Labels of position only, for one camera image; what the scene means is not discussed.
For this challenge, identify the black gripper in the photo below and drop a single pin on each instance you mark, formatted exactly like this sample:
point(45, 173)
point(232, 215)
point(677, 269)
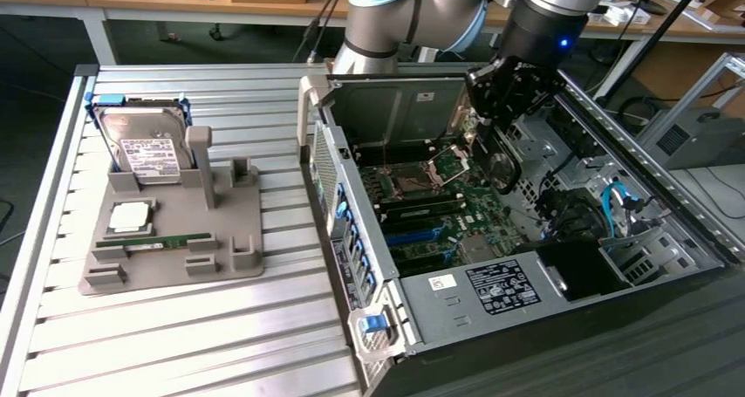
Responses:
point(535, 48)

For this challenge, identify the black graphics card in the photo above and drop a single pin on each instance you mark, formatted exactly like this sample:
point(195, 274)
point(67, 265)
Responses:
point(501, 166)

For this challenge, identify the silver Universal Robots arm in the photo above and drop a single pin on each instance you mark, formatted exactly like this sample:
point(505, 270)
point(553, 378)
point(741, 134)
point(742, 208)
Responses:
point(395, 13)

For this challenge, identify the white small box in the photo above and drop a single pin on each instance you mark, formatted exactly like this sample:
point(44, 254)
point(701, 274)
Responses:
point(632, 16)

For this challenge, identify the black stand pole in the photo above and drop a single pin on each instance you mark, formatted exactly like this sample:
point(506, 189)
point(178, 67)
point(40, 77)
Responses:
point(657, 35)

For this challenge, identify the large metal drive cage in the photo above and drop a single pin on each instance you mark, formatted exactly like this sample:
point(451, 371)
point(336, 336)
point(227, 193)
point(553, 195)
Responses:
point(541, 152)

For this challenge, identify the metal socket cover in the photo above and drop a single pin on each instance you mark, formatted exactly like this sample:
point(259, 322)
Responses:
point(451, 161)

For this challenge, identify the small cardboard carton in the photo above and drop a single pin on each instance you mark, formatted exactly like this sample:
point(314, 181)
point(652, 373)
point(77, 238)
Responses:
point(728, 6)

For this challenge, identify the grey metal cabinet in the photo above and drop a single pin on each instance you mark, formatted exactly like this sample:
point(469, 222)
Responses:
point(698, 139)

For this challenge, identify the CPU socket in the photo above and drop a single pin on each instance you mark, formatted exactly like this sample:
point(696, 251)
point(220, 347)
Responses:
point(410, 181)

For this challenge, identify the green motherboard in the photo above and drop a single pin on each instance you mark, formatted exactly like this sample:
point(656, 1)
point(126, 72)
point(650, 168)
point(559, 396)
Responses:
point(483, 214)

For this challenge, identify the black expansion slot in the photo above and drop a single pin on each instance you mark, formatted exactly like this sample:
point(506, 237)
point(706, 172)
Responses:
point(425, 216)
point(419, 204)

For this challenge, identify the chipset heatsink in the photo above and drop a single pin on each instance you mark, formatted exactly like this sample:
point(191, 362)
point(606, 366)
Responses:
point(482, 246)

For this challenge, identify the blue expansion slot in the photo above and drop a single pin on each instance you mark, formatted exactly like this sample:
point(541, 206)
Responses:
point(413, 236)

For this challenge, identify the small metal disk bay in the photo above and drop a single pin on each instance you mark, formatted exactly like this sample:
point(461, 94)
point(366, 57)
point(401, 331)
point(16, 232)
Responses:
point(640, 257)

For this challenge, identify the grey power supply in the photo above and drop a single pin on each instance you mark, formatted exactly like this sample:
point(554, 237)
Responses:
point(459, 301)

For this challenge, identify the open PC case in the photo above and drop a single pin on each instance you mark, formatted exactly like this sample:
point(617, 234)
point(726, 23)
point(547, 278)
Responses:
point(483, 323)

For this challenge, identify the blue case latch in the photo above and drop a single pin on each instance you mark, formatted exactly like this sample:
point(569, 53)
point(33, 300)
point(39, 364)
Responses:
point(373, 325)

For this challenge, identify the silver hard disk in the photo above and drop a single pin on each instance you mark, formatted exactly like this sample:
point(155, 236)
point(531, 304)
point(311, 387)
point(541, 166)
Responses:
point(146, 148)

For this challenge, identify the grey parts rack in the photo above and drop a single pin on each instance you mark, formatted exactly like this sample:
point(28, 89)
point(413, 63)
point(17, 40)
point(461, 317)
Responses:
point(186, 214)

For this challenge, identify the hard disk drive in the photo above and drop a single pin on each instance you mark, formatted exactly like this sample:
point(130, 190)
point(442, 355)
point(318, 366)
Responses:
point(110, 100)

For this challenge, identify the green RAM stick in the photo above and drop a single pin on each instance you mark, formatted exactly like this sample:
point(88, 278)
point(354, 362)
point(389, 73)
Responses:
point(163, 241)

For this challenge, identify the silver CPU chip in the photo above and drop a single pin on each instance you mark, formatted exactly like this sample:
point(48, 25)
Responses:
point(131, 217)

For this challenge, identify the aluminium profile frame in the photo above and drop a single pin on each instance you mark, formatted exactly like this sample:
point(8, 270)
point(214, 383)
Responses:
point(706, 78)

